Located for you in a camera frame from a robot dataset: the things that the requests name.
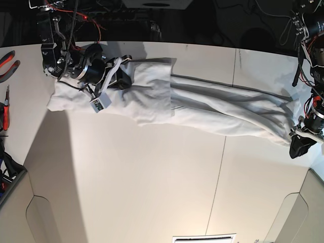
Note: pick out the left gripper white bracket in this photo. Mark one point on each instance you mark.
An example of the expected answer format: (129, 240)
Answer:
(303, 138)

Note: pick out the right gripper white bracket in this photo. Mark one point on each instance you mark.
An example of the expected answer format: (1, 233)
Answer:
(114, 77)

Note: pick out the white t-shirt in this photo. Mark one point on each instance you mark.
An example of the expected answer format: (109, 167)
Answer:
(159, 97)

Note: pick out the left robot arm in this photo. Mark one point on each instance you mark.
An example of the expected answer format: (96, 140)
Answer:
(307, 17)

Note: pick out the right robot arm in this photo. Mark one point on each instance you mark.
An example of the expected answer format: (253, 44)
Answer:
(74, 69)

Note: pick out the white vent panel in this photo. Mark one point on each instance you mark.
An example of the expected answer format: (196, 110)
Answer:
(223, 238)

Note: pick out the dark bag at edge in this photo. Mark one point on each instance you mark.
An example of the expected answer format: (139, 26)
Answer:
(11, 172)

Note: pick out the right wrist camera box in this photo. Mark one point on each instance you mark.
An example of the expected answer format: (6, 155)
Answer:
(101, 102)

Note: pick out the red handled screwdriver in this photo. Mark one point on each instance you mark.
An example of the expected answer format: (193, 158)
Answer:
(6, 119)

